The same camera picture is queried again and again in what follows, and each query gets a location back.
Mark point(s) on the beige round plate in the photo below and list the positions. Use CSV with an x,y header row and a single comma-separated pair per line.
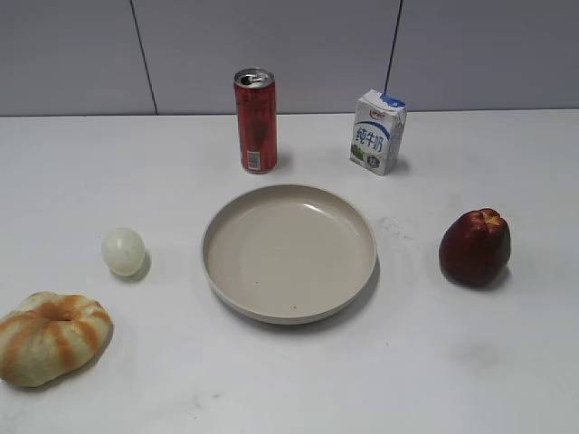
x,y
289,254

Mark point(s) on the dark red apple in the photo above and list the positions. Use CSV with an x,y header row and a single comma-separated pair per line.
x,y
475,248

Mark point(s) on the white milk carton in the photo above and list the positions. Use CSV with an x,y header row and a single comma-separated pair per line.
x,y
377,132

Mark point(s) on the red soda can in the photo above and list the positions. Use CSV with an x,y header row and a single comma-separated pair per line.
x,y
255,97

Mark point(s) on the white egg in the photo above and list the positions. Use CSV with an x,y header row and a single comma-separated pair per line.
x,y
123,251

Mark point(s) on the orange striped bread bun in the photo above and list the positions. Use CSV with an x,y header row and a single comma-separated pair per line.
x,y
50,335

